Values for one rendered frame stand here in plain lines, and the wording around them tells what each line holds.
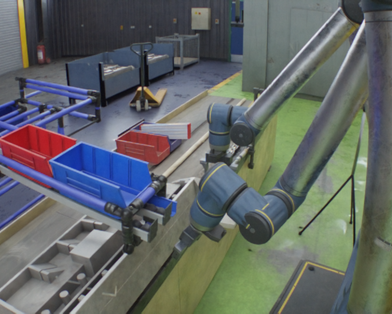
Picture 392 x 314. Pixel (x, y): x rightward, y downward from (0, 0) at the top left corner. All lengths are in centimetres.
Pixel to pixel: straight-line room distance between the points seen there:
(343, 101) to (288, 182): 31
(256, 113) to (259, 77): 568
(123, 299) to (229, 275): 138
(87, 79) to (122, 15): 659
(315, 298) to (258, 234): 108
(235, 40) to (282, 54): 403
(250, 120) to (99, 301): 90
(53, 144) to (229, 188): 70
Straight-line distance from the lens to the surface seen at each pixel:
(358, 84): 84
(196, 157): 237
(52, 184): 108
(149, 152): 223
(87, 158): 119
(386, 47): 59
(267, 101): 133
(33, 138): 139
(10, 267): 165
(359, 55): 83
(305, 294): 195
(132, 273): 121
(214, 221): 104
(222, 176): 95
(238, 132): 138
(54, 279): 124
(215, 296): 233
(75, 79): 665
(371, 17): 61
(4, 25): 1314
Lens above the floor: 178
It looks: 26 degrees down
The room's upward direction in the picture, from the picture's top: straight up
